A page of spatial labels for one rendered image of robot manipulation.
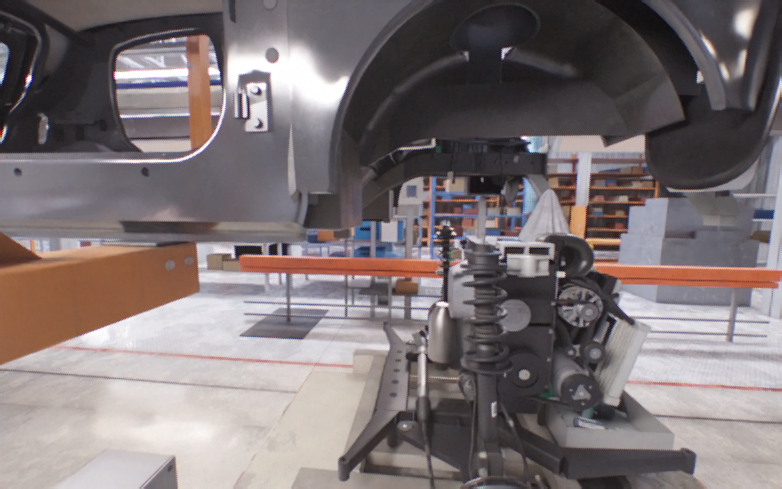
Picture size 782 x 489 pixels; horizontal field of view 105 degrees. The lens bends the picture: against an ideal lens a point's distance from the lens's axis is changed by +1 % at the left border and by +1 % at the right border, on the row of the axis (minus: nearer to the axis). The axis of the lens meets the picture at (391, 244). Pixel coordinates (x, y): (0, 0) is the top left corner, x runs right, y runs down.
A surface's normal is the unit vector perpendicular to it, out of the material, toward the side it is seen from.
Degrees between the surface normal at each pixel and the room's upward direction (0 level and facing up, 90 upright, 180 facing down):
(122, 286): 90
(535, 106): 90
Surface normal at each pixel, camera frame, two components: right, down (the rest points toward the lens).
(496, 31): -0.38, 0.15
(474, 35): 0.18, 0.16
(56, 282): 1.00, 0.02
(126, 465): 0.01, -0.99
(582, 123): -0.15, 0.11
